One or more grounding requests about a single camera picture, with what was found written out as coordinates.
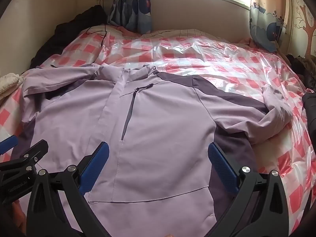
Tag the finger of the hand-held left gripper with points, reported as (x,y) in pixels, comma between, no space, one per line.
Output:
(8,143)
(29,156)

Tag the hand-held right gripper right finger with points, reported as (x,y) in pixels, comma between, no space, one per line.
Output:
(222,170)

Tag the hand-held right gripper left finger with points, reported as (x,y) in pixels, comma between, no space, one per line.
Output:
(95,167)

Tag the lilac and purple jacket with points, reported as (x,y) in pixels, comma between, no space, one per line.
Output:
(160,128)

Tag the black clothes pile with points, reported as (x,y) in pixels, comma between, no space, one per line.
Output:
(69,32)

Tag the red checked plastic bed cover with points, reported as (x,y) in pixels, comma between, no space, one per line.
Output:
(5,117)

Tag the cream quilt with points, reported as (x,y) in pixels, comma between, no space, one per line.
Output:
(8,82)

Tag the black padded jacket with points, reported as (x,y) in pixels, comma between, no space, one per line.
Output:
(309,108)

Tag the clear plastic sheet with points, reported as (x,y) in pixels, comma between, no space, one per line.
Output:
(197,51)

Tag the brown dark garment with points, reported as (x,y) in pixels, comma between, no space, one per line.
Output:
(306,64)

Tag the pink and blue printed curtain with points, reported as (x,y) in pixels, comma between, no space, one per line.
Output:
(133,9)
(269,17)

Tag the white wardrobe with tree stickers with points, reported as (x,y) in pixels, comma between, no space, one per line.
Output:
(301,29)

